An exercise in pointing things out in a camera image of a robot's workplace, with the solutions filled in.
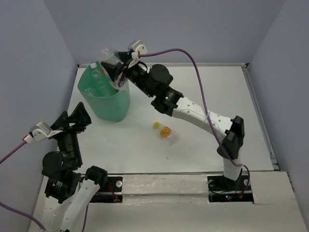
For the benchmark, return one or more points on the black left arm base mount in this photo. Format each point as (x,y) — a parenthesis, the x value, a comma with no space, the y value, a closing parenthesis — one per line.
(111,192)

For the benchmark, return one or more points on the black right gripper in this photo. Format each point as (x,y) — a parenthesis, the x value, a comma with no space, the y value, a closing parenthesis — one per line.
(114,70)

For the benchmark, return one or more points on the crushed clear bottle white cap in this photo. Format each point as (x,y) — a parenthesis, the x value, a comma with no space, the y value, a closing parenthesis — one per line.
(90,92)

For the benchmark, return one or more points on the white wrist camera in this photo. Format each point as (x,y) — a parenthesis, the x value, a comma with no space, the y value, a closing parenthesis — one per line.
(39,132)
(137,48)

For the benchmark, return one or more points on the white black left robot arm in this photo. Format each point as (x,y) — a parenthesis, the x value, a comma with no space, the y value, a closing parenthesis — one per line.
(67,194)

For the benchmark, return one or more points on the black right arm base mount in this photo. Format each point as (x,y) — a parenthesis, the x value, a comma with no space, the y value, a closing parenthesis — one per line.
(224,190)

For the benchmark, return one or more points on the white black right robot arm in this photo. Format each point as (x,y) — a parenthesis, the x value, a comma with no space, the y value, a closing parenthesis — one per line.
(155,83)

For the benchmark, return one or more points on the clear bottle yellow cap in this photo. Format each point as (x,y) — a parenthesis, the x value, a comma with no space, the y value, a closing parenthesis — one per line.
(168,136)

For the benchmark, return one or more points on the orange label bottle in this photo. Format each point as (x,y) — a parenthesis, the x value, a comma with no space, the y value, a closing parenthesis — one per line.
(110,80)

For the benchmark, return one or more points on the clear bottle white blue label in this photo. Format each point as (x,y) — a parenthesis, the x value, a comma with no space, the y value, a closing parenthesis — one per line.
(109,55)

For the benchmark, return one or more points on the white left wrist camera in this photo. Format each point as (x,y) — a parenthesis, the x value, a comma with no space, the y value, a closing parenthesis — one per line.
(39,132)

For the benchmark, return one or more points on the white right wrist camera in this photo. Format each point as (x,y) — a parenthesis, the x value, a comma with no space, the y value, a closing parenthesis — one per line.
(137,48)

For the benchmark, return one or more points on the long clear bottle white cap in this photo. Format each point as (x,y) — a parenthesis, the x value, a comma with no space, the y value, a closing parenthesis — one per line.
(101,82)

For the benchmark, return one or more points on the green plastic bin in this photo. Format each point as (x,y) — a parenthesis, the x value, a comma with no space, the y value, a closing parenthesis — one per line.
(108,108)

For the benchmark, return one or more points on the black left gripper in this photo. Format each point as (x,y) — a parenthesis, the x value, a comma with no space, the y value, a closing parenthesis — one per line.
(79,114)

